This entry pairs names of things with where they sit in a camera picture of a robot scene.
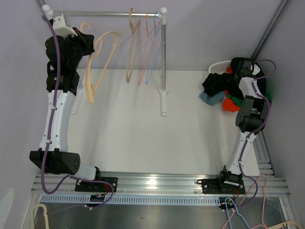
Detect white perforated plastic basket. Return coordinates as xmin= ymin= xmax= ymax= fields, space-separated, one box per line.
xmin=208 ymin=61 xmax=231 ymax=74

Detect white slotted cable duct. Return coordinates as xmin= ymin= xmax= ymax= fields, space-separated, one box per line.
xmin=41 ymin=194 xmax=221 ymax=206

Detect pink wire hanger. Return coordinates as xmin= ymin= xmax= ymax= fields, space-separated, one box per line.
xmin=138 ymin=13 xmax=154 ymax=86
xmin=221 ymin=174 xmax=269 ymax=229

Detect blue wire hanger on floor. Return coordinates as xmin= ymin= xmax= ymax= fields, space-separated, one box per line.
xmin=225 ymin=198 xmax=251 ymax=229

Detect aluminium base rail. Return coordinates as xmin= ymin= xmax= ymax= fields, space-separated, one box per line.
xmin=30 ymin=172 xmax=290 ymax=197

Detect metal clothes rack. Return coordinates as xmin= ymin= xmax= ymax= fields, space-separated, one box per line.
xmin=41 ymin=4 xmax=168 ymax=116

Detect pink wire hanger on floor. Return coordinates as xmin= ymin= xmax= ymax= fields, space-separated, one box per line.
xmin=221 ymin=174 xmax=269 ymax=229

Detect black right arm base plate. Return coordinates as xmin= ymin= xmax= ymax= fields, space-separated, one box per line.
xmin=196 ymin=178 xmax=246 ymax=195

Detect beige hanger on floor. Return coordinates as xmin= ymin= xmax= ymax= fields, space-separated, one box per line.
xmin=30 ymin=203 xmax=51 ymax=229

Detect light blue wire hanger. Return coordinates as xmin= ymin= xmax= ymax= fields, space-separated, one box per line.
xmin=145 ymin=12 xmax=161 ymax=85

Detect grey-blue t shirt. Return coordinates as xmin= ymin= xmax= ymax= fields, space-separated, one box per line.
xmin=199 ymin=91 xmax=225 ymax=106

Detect orange t shirt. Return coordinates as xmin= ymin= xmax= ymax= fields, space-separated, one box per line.
xmin=222 ymin=66 xmax=241 ymax=113

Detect beige hanger bottom right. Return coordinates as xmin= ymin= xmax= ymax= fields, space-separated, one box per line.
xmin=268 ymin=220 xmax=304 ymax=229

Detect beige wooden hanger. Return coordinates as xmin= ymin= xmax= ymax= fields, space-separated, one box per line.
xmin=82 ymin=31 xmax=122 ymax=104
xmin=125 ymin=8 xmax=141 ymax=83

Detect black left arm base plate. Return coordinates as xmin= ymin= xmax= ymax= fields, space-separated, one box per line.
xmin=75 ymin=177 xmax=118 ymax=193

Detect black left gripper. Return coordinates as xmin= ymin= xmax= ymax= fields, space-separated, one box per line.
xmin=62 ymin=27 xmax=94 ymax=70

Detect green t shirt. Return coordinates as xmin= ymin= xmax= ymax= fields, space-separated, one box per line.
xmin=224 ymin=86 xmax=272 ymax=107

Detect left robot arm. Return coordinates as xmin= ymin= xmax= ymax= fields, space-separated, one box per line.
xmin=30 ymin=32 xmax=103 ymax=191

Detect black t shirt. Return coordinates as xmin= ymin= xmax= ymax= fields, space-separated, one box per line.
xmin=202 ymin=57 xmax=266 ymax=98

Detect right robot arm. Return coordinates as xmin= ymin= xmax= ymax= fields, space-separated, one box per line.
xmin=217 ymin=58 xmax=271 ymax=193

